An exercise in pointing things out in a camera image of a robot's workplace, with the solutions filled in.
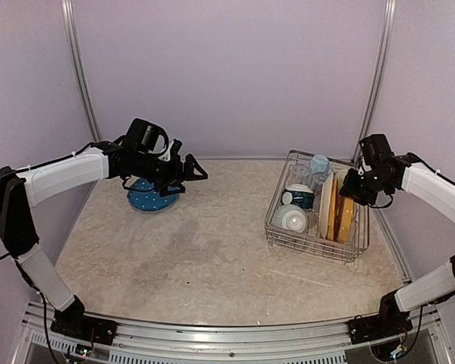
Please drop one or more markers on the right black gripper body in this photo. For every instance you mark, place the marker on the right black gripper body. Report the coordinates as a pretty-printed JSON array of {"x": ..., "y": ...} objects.
[{"x": 366, "y": 189}]

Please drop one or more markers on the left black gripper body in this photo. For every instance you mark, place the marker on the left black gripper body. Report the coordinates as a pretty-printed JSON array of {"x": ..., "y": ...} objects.
[{"x": 160, "y": 177}]

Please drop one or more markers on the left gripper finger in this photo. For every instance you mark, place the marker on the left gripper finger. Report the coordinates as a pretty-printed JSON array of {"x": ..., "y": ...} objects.
[
  {"x": 192, "y": 169},
  {"x": 164, "y": 189}
]

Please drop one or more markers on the yellow polka dot plate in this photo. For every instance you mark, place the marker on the yellow polka dot plate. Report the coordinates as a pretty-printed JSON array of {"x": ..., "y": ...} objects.
[{"x": 345, "y": 214}]

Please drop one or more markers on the blue polka dot plate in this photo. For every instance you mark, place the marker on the blue polka dot plate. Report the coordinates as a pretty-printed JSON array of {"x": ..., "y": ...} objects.
[{"x": 142, "y": 197}]

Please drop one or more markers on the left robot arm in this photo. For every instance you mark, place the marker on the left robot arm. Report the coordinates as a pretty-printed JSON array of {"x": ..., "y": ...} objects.
[{"x": 23, "y": 189}]

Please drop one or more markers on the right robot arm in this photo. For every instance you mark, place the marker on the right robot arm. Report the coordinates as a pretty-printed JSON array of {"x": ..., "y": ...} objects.
[{"x": 411, "y": 175}]

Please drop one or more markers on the pale green cup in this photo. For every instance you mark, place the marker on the pale green cup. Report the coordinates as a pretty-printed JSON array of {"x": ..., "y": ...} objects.
[{"x": 340, "y": 176}]

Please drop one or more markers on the beige plate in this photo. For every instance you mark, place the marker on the beige plate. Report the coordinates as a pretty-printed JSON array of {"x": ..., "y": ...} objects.
[{"x": 325, "y": 215}]

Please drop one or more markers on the light blue cup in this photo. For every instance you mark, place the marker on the light blue cup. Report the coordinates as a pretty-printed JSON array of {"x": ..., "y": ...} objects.
[{"x": 319, "y": 165}]

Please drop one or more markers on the dark teal white bowl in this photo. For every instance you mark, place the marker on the dark teal white bowl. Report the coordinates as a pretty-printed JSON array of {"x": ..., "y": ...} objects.
[{"x": 299, "y": 195}]

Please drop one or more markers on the clear drinking glass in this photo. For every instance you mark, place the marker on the clear drinking glass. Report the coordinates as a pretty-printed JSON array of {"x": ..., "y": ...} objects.
[{"x": 299, "y": 175}]

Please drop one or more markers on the light green checked bowl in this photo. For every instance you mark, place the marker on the light green checked bowl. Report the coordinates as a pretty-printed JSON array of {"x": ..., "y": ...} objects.
[{"x": 291, "y": 218}]

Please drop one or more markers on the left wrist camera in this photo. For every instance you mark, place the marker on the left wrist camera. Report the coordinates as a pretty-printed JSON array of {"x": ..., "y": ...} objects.
[{"x": 171, "y": 151}]

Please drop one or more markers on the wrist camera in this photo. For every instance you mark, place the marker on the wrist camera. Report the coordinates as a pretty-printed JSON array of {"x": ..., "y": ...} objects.
[
  {"x": 171, "y": 151},
  {"x": 362, "y": 166}
]

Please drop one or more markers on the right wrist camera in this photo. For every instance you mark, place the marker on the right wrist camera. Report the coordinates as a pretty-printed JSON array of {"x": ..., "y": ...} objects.
[{"x": 362, "y": 166}]

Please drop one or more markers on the metal wire dish rack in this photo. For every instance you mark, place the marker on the metal wire dish rack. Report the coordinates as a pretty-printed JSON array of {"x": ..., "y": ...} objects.
[{"x": 310, "y": 241}]

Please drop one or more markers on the right aluminium frame post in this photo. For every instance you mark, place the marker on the right aluminium frame post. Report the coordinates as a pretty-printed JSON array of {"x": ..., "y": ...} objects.
[{"x": 378, "y": 75}]

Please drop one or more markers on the aluminium frame post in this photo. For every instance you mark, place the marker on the aluminium frame post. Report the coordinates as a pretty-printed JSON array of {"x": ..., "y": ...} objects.
[
  {"x": 378, "y": 75},
  {"x": 67, "y": 9}
]

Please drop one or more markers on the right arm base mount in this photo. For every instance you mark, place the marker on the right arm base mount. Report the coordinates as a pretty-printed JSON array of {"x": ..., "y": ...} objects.
[{"x": 373, "y": 327}]

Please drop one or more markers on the front aluminium rail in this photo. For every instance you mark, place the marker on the front aluminium rail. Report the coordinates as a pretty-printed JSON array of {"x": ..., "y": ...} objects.
[{"x": 138, "y": 341}]

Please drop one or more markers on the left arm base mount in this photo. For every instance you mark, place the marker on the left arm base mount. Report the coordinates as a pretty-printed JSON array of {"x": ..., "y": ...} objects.
[{"x": 85, "y": 328}]

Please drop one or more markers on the left aluminium frame post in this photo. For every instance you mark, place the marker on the left aluminium frame post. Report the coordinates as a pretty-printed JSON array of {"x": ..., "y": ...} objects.
[{"x": 67, "y": 9}]

